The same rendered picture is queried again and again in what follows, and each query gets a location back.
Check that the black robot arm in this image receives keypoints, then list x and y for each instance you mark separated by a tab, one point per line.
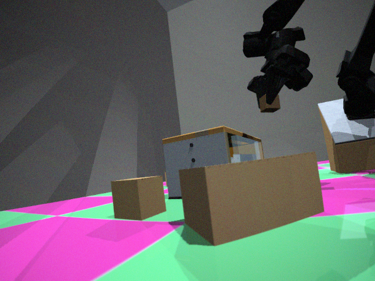
355	77

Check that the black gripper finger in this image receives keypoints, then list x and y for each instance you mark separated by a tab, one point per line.
276	77
260	90

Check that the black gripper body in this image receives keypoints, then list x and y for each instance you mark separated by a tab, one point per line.
282	55

